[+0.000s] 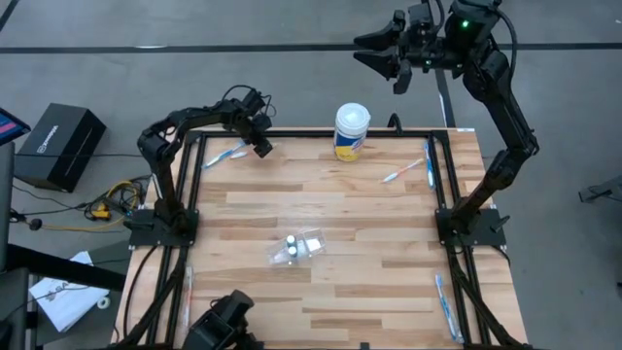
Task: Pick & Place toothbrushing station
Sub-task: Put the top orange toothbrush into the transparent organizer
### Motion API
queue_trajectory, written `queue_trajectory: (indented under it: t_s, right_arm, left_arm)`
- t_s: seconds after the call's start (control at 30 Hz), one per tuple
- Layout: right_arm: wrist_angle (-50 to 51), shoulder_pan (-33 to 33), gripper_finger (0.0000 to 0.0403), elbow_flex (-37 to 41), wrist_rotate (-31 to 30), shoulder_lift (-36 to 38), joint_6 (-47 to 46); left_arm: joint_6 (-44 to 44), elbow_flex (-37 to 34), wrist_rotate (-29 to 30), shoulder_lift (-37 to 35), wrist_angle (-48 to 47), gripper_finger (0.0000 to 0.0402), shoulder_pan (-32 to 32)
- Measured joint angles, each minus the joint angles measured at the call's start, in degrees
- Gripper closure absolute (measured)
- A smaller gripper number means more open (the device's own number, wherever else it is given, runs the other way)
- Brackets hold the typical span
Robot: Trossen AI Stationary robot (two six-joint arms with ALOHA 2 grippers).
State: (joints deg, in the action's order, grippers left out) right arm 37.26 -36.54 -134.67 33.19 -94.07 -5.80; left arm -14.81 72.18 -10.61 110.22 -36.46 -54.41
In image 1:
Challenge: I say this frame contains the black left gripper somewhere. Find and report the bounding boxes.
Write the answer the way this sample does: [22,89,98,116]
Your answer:
[226,106,275,159]

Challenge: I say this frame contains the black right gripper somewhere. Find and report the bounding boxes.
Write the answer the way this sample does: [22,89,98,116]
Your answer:
[352,9,463,95]

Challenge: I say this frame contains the blue toothbrush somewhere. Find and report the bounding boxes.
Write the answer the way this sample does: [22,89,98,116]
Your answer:
[433,272,466,345]
[423,140,436,191]
[200,140,247,170]

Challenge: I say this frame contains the disinfecting wipes canister white lid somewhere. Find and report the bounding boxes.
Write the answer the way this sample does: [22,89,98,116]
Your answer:
[332,101,372,163]

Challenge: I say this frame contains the clear acrylic organizer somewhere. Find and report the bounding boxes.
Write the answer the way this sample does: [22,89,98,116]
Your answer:
[265,227,328,267]

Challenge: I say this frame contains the black boxy mounted device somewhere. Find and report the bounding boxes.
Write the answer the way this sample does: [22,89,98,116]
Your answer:
[181,289,258,350]

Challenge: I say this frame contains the black cardboard box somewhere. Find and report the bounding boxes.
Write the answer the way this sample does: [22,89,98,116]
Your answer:
[13,102,108,193]

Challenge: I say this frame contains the black workstation stand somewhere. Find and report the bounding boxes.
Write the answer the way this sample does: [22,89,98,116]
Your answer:
[0,140,128,350]

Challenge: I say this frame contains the white paper sheets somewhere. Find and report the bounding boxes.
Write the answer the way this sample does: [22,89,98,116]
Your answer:
[27,250,111,334]

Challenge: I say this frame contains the blue pink screen device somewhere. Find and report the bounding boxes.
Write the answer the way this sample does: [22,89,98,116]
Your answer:
[0,106,32,148]

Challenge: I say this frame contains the dark metal stand foot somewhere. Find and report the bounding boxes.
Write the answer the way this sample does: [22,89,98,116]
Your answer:
[576,173,622,204]

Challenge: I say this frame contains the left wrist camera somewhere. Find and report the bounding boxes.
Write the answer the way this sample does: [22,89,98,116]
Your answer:
[241,87,267,114]

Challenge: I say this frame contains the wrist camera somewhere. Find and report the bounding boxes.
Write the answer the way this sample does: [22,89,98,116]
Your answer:
[241,87,267,114]
[406,1,435,26]

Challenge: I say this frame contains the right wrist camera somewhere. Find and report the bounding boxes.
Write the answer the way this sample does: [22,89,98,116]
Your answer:
[406,1,435,26]

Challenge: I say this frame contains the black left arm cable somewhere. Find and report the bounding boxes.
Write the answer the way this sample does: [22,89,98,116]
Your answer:
[221,84,276,119]

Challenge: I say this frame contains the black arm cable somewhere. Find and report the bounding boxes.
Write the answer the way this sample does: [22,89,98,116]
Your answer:
[221,84,276,119]
[494,8,519,82]

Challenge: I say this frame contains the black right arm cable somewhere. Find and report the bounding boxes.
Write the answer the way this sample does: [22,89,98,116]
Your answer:
[494,8,519,82]

